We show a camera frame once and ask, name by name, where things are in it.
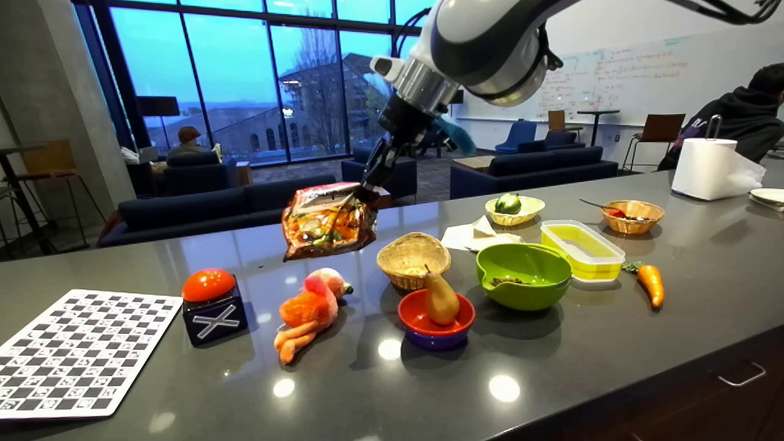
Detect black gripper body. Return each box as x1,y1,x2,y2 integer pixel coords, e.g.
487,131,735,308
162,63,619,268
374,93,435,159

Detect orange noodle packet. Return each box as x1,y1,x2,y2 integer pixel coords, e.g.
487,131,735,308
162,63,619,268
278,178,380,263

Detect red bowl with blue base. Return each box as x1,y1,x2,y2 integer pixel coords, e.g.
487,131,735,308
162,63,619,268
394,287,478,354

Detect dark brown bowl contents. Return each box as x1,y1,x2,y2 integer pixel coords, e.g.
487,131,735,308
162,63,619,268
487,275,539,290

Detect green plastic bowl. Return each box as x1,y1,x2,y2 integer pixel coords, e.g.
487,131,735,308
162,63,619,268
473,241,572,313

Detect empty oval wicker basket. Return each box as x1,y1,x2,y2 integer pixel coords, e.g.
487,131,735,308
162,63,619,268
374,230,452,294

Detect white folded napkin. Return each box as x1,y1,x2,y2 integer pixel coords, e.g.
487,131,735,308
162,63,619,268
438,215,522,256

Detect bright blue armchair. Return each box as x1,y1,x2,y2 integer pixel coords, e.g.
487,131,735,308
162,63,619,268
493,118,539,158

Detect green toy vegetable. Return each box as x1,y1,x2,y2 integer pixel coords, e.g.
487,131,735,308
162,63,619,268
493,192,523,215

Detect pale yellow woven basket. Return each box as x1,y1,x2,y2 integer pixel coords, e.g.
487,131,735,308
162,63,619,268
483,193,545,230

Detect brown toy pear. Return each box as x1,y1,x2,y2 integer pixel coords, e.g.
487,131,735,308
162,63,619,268
421,264,463,325

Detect pink and orange plush toy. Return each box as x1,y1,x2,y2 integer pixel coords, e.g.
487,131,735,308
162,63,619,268
271,264,356,368

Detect long dark blue sofa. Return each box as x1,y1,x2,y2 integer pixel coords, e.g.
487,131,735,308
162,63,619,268
98,173,337,249

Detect seated person with cap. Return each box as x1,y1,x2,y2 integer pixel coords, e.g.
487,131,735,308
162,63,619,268
167,126,215,159

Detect dark armchair with seated person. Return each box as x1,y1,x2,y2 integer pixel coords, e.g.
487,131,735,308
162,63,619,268
125,150,234,204

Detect tall round table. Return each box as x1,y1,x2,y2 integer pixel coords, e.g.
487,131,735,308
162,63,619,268
576,105,619,148

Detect dark spoon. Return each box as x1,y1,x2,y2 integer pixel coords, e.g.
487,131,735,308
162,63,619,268
576,196,621,215

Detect yellow container with clear lid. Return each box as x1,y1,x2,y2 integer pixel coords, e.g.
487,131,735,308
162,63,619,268
539,218,628,287

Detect red button on black box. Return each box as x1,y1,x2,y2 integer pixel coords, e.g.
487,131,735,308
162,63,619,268
178,268,250,349

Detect brown chair with metal legs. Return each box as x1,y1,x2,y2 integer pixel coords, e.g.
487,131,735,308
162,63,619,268
621,112,688,172

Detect brown wicker basket with items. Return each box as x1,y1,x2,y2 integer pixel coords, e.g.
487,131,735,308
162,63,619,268
601,199,667,241

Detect orange toy carrot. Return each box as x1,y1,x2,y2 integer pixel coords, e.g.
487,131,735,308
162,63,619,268
619,260,668,313

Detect white paper towel roll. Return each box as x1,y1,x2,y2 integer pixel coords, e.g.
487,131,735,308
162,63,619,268
668,134,770,204

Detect wooden chair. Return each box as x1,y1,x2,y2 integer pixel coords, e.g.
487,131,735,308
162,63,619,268
16,142,111,241

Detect black jacket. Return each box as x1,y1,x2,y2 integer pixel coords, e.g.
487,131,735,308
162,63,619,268
657,61,784,172

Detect black white calibration board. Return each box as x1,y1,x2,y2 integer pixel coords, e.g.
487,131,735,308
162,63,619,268
0,287,187,425

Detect white plate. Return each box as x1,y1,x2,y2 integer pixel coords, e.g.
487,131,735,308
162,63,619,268
746,186,784,209

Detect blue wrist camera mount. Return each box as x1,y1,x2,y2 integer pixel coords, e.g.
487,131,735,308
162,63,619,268
432,112,479,159

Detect wall whiteboard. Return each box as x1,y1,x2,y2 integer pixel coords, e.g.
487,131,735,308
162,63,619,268
534,35,784,123

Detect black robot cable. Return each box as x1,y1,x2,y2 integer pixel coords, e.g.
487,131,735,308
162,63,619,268
668,0,784,26

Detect metal drawer handle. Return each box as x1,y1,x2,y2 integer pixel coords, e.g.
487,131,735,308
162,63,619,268
716,360,770,392

